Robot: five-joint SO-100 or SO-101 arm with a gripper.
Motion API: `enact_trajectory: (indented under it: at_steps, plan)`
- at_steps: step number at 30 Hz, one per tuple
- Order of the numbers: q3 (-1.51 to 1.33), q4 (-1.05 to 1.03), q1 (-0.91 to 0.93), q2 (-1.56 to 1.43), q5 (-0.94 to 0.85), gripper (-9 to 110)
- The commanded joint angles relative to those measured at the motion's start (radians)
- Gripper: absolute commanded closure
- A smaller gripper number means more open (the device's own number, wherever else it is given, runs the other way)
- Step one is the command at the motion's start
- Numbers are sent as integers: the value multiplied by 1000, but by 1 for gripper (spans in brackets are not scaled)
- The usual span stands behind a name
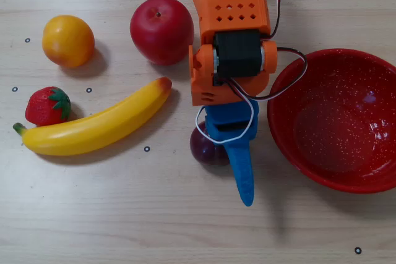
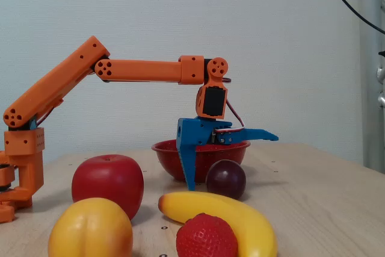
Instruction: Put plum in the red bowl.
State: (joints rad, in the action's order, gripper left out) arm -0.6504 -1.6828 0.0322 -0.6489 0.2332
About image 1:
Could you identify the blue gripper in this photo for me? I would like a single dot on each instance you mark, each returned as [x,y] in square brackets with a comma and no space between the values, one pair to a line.
[236,136]

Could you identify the dark purple plum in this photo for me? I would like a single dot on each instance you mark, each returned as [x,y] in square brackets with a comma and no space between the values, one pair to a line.
[204,149]

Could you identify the red speckled enamel bowl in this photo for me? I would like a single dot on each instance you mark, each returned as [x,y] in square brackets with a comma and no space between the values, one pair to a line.
[337,128]

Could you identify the yellow toy banana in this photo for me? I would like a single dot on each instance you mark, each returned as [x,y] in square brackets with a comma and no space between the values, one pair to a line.
[92,129]

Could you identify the red toy apple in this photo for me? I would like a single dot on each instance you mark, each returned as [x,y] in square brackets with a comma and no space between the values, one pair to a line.
[162,32]

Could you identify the red toy strawberry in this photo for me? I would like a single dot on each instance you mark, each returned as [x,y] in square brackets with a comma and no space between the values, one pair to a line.
[41,108]

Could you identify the yellow orange toy peach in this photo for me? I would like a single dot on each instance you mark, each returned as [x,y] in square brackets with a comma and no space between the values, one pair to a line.
[68,41]

